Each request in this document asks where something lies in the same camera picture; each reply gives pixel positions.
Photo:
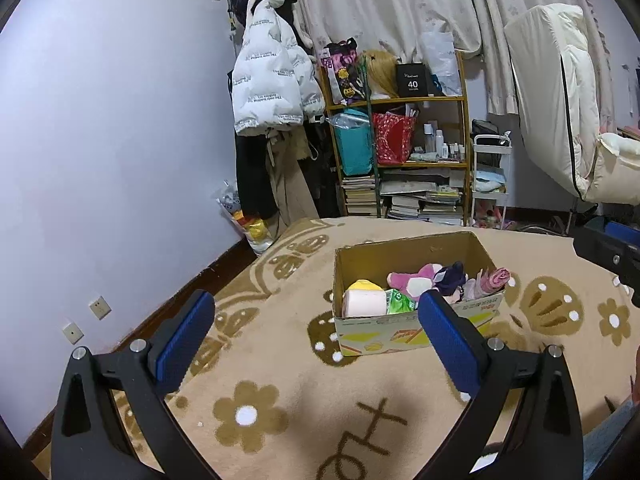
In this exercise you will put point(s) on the cream puffer coat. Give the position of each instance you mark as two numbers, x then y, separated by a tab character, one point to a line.
617	170

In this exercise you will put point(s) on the green packet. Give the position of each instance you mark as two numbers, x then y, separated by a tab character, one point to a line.
400	302

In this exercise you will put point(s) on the person's leg in jeans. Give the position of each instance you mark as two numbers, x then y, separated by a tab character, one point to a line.
610	445

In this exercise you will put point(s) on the row of cosmetic bottles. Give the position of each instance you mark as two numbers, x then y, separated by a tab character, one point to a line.
440	142

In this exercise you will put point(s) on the black rack stand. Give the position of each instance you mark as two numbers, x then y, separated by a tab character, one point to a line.
572	215

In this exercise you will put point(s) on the teal bag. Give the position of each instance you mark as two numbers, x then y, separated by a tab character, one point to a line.
352	147

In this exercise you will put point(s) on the red patterned bag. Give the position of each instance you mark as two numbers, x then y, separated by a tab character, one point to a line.
395	140

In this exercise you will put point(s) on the white wall socket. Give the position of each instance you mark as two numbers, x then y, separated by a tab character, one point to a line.
100	307
72	332

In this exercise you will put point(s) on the blonde wig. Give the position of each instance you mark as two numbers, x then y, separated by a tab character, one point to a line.
382	72

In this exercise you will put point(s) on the clear bag of snacks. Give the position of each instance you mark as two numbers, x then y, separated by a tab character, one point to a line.
250	225

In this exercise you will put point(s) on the pink clutter pile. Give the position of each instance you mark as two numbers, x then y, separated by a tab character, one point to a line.
492	217

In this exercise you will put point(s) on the cardboard box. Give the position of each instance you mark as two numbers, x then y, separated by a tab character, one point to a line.
380	335

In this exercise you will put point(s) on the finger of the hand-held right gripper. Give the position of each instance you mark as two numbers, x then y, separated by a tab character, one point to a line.
600	252
622	234

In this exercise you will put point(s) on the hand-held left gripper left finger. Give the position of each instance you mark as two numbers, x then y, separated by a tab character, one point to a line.
185	345

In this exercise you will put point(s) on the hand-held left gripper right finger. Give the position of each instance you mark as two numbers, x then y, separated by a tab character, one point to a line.
450	345

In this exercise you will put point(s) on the person's right forearm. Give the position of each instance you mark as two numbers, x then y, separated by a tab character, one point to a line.
636	380

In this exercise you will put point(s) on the black printed bag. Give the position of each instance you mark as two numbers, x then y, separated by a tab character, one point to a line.
342	70

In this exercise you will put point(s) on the white trolley cart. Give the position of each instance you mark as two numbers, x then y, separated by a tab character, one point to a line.
492	147

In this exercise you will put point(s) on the pile of books and papers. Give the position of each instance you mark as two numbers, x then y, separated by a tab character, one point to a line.
425	200

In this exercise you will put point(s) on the black bag on trolley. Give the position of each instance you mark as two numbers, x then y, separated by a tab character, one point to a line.
485	127

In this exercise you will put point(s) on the white folded mattress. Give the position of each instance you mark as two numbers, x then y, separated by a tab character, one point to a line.
545	85

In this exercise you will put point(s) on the dark navy sock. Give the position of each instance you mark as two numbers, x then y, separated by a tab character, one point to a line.
452	277

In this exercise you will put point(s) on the clear plastic bag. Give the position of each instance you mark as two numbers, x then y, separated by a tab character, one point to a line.
442	60

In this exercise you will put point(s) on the black hanging coat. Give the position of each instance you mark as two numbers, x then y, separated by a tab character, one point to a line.
255	175

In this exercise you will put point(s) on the beige flower rug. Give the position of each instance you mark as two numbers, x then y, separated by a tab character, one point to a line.
280	360

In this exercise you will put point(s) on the pink rolled cloth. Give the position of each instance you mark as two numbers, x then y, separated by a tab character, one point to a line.
492	282

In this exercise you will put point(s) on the stack of books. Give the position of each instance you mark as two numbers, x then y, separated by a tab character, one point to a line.
360	197

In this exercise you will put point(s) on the white puffer jacket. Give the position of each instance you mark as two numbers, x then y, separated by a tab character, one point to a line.
270	70

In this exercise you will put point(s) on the black box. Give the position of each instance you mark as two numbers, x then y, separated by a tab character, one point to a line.
414	80

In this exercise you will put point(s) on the cream floral curtain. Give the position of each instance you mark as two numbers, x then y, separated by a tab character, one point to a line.
400	5

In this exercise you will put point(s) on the light blue cloth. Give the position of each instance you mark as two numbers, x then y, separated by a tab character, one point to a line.
487	182

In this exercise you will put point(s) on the beige hanging garment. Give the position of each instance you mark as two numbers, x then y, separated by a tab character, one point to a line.
292	185

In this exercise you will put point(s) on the pink plush toy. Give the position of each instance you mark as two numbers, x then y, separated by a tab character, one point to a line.
405	277

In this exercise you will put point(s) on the wooden shelf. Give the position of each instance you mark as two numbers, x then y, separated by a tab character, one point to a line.
400	101

